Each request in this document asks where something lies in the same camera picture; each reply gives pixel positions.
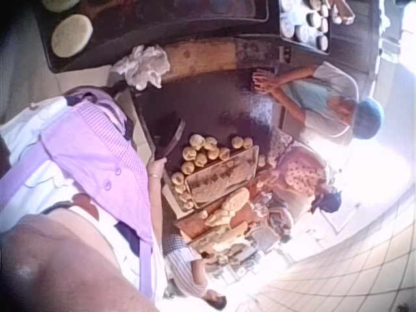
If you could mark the person's right hand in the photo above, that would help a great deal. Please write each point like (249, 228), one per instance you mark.
(156, 166)

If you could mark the person's right fingers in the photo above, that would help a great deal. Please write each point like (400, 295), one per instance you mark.
(161, 160)

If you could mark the group of dough balls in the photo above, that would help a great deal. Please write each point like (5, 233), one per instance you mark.
(198, 156)

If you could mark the metal tray with dough pieces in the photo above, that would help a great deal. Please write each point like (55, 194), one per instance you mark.
(224, 175)

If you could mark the scored oval bread loaf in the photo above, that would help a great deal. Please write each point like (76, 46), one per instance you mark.
(235, 199)

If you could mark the white crumpled cloth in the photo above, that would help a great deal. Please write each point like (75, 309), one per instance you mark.
(143, 66)

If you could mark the table with heap of breads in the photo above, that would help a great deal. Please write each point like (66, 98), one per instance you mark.
(234, 234)

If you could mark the wooden board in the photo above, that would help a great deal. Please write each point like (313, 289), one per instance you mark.
(201, 57)

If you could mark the large dark baking tray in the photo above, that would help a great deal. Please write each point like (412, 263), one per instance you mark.
(162, 29)

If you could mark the flat round dough disc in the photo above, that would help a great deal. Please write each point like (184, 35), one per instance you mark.
(72, 35)
(61, 4)

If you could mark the tray of white round tins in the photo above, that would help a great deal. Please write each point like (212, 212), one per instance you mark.
(305, 27)

